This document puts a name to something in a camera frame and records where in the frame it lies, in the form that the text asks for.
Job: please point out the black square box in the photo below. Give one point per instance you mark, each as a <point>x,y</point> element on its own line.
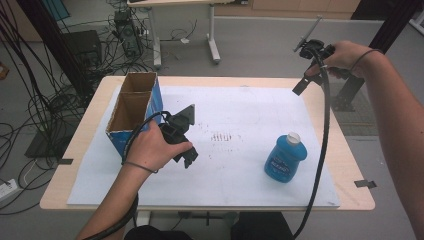
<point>83,46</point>

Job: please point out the thin black right wrist band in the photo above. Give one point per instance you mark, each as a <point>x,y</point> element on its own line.
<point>361,56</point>

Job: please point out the person's black pants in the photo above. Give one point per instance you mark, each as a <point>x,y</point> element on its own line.
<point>260,228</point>

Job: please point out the blue cardboard box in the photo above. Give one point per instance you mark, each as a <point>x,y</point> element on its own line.
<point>155,100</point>

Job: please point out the black flat base plate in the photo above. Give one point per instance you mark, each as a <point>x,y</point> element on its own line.
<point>43,146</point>

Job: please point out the white paper sheet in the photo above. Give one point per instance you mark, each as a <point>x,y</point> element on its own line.
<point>233,180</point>

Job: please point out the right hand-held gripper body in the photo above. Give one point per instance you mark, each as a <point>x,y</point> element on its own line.
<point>315,50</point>

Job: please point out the black tape piece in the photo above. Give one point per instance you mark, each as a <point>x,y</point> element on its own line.
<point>365,183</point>
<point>65,161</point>

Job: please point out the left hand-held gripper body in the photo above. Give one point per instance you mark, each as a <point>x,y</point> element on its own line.
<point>180,125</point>

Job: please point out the dark grey floor mat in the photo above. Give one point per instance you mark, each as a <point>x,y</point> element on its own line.
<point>363,123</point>

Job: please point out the person's left hand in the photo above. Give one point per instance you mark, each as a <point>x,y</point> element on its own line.
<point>150,150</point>

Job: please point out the black metal frame post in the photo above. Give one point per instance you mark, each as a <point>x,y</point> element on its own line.
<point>393,26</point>

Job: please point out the black computer tower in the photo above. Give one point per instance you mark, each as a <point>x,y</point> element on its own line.
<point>128,33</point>

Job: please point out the white desk with metal legs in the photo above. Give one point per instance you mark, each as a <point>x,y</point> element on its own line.
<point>213,36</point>

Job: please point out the blue bottle with white cap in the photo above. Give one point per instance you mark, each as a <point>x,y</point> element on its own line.
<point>285,160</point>

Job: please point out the thin black left wrist band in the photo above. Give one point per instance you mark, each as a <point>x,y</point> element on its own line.
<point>140,165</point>

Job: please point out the white power strip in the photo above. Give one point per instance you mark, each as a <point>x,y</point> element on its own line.
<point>7,189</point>

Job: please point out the person's right hand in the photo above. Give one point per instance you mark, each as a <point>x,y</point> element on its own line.
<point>346,58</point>

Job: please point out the thin black wrist band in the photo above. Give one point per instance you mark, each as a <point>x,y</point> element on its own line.
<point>140,165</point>
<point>361,56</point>

